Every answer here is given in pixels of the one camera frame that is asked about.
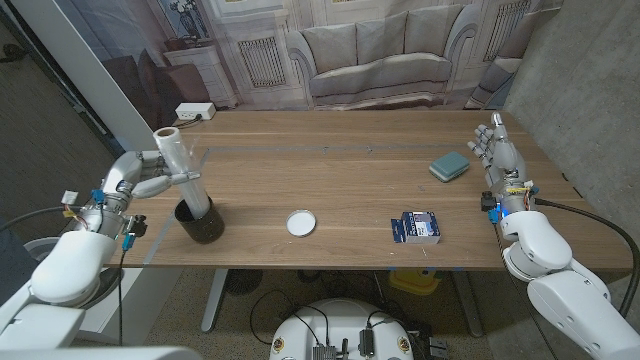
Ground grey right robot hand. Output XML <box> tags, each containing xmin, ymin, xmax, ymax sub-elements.
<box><xmin>467</xmin><ymin>111</ymin><xmax>536</xmax><ymax>214</ymax></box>

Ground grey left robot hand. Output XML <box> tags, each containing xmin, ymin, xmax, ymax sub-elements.
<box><xmin>102</xmin><ymin>149</ymin><xmax>202</xmax><ymax>200</ymax></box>

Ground clear plastic wrap roll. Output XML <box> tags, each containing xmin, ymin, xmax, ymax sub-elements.
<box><xmin>152</xmin><ymin>126</ymin><xmax>212</xmax><ymax>220</ymax></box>

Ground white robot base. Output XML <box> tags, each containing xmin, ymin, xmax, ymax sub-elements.
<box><xmin>268</xmin><ymin>298</ymin><xmax>415</xmax><ymax>360</ymax></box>

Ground black cup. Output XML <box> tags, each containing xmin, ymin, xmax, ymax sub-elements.
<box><xmin>173</xmin><ymin>197</ymin><xmax>226</xmax><ymax>245</ymax></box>

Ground blue and white package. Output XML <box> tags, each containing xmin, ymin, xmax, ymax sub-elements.
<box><xmin>390</xmin><ymin>210</ymin><xmax>442</xmax><ymax>245</ymax></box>

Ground white jar lid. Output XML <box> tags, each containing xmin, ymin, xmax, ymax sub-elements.
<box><xmin>285</xmin><ymin>208</ymin><xmax>317</xmax><ymax>238</ymax></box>

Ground teal sponge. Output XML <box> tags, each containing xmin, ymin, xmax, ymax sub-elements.
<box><xmin>428</xmin><ymin>151</ymin><xmax>472</xmax><ymax>183</ymax></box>

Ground white power strip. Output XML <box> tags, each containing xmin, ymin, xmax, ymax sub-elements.
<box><xmin>174</xmin><ymin>102</ymin><xmax>217</xmax><ymax>121</ymax></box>

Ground white pillar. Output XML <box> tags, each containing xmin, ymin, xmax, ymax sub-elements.
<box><xmin>9</xmin><ymin>0</ymin><xmax>161</xmax><ymax>157</ymax></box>

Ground grey table leg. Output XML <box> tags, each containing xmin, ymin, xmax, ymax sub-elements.
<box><xmin>452</xmin><ymin>271</ymin><xmax>485</xmax><ymax>339</ymax></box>

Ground yellow object under table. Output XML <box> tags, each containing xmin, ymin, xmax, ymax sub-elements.
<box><xmin>388</xmin><ymin>269</ymin><xmax>441</xmax><ymax>296</ymax></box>

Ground person leg in jeans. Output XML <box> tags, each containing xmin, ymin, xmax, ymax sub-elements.
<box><xmin>0</xmin><ymin>214</ymin><xmax>32</xmax><ymax>306</ymax></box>

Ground white table leg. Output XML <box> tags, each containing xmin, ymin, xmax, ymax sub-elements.
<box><xmin>200</xmin><ymin>268</ymin><xmax>230</xmax><ymax>334</ymax></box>

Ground black round floor fan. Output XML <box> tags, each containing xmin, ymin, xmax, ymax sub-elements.
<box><xmin>225</xmin><ymin>268</ymin><xmax>264</xmax><ymax>296</ymax></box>

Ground printed living room backdrop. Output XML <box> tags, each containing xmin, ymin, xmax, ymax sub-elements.
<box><xmin>52</xmin><ymin>0</ymin><xmax>564</xmax><ymax>136</ymax></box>

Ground white robot torso edge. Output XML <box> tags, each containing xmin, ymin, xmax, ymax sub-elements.
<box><xmin>0</xmin><ymin>347</ymin><xmax>204</xmax><ymax>360</ymax></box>

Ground black power strip cable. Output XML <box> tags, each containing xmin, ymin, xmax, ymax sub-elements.
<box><xmin>169</xmin><ymin>113</ymin><xmax>204</xmax><ymax>130</ymax></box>

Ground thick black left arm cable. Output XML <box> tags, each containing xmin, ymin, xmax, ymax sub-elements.
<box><xmin>0</xmin><ymin>205</ymin><xmax>81</xmax><ymax>232</ymax></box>

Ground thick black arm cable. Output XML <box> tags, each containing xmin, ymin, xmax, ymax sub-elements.
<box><xmin>0</xmin><ymin>205</ymin><xmax>81</xmax><ymax>232</ymax></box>
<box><xmin>534</xmin><ymin>197</ymin><xmax>640</xmax><ymax>319</ymax></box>

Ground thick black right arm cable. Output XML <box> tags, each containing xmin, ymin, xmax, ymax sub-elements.
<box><xmin>534</xmin><ymin>197</ymin><xmax>640</xmax><ymax>319</ymax></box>

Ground black floor cable loop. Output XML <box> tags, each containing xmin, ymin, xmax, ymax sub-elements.
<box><xmin>248</xmin><ymin>288</ymin><xmax>331</xmax><ymax>347</ymax></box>

